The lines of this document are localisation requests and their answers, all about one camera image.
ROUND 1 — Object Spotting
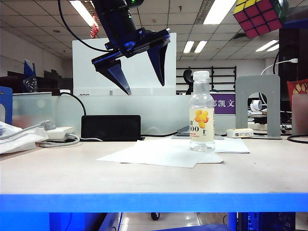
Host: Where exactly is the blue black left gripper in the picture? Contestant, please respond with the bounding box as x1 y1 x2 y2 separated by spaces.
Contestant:
91 27 171 96

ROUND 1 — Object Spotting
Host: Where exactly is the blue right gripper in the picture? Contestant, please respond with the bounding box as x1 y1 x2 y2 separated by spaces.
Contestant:
277 0 308 28

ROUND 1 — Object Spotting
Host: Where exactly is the Rubik's cube with black frame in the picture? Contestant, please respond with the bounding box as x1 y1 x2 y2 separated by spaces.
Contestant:
232 0 283 39

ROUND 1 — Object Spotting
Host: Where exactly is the white acrylic board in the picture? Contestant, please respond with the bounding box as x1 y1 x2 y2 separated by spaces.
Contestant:
72 33 178 96

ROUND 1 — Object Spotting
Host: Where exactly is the tall black cabinet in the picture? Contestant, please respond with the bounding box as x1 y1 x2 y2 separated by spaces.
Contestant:
279 26 308 113

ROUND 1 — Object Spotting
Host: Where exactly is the ceiling light panel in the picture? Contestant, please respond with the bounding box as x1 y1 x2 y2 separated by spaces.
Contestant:
194 40 208 54
203 0 238 25
69 0 99 27
255 40 280 52
183 40 195 54

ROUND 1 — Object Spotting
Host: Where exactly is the black office chair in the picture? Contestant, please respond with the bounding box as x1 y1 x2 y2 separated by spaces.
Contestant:
183 69 194 96

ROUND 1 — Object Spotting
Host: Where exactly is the ceiling air vent grille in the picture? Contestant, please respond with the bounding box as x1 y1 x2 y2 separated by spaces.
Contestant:
234 33 262 40

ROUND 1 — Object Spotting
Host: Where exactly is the red hanging ornament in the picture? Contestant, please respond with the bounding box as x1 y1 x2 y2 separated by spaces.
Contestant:
90 24 100 39

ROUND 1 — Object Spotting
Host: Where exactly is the black rectangular box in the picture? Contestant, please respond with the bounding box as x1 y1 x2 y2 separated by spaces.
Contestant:
81 115 142 142

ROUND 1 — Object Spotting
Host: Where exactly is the clear bottle with flower label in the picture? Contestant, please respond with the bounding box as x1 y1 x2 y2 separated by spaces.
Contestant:
189 70 216 152

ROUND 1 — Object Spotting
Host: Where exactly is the red patterned package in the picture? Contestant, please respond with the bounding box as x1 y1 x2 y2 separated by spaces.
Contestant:
286 78 308 103

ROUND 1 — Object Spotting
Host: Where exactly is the white paper sheet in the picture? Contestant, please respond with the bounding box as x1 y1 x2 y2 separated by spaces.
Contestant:
196 152 224 165
96 139 205 168
172 137 250 154

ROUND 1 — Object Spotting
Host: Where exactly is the frosted glass desk partition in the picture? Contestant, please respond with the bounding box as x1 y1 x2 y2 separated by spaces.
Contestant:
51 95 238 136

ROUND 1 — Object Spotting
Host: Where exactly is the black shelf rack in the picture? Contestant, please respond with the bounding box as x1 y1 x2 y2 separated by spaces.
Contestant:
176 66 237 93

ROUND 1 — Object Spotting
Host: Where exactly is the purple sign with characters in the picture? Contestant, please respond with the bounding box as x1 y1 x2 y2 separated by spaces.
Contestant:
211 93 236 115

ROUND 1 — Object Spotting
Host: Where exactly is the frosted plastic panel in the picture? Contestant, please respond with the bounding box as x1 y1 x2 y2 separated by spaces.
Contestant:
12 92 53 129
292 93 308 136

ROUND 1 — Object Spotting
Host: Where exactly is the white power strip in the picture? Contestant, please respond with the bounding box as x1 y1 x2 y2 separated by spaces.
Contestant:
44 127 75 140

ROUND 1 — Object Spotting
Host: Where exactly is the small white desk fan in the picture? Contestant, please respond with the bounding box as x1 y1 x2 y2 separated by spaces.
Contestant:
249 100 263 113

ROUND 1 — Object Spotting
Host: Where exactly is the upright grey metal bookend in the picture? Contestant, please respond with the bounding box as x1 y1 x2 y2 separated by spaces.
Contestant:
235 75 282 140

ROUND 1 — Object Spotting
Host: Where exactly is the blue dotted flag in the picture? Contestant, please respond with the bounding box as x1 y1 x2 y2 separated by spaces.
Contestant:
23 60 39 93

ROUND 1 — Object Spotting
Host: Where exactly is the white power adapter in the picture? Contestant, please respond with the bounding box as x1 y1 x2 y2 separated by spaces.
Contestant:
226 128 255 139

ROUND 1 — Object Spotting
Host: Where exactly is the blue metal bookend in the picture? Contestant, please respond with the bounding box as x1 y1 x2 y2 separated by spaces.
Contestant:
0 86 13 126

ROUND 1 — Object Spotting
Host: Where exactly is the white plastic bag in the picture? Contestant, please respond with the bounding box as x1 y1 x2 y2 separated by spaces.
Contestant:
0 121 49 154

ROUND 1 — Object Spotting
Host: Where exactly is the white USB cable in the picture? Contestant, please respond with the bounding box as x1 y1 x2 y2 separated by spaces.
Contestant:
261 58 299 76

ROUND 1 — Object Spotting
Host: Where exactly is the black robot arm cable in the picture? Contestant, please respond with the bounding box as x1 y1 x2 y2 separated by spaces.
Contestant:
57 0 109 52

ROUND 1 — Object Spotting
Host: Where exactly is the black power cable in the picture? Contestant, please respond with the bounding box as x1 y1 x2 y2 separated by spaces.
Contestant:
59 92 87 116

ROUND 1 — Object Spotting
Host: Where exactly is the grey plug with cable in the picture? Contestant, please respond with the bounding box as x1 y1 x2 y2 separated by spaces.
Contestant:
0 120 57 141

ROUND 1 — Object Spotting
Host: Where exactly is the white coiled cable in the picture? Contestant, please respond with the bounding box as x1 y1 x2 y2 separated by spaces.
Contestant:
38 133 104 148

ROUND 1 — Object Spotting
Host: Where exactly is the thick black cable loop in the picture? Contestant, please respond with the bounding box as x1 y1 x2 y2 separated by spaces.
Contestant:
287 134 308 144

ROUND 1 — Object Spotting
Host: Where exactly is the blue table edge rail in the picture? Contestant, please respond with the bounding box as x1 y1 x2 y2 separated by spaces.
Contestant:
0 193 308 214

